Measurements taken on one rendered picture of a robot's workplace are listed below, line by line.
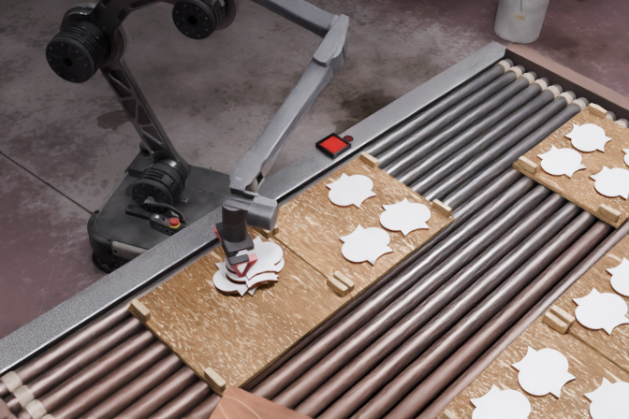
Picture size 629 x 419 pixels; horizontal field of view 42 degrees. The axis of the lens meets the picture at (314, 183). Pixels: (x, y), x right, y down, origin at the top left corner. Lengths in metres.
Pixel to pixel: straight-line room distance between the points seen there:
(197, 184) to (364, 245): 1.33
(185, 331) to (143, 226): 1.27
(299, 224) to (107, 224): 1.19
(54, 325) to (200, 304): 0.34
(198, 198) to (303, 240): 1.16
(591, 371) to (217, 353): 0.85
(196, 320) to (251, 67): 2.59
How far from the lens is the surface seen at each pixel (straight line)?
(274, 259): 2.04
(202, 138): 3.95
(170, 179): 3.15
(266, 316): 1.99
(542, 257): 2.26
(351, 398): 1.89
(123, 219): 3.24
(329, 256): 2.12
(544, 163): 2.51
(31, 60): 4.61
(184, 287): 2.06
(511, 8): 4.77
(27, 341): 2.05
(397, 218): 2.23
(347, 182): 2.31
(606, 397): 2.00
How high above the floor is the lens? 2.49
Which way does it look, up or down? 42 degrees down
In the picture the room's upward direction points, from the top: 4 degrees clockwise
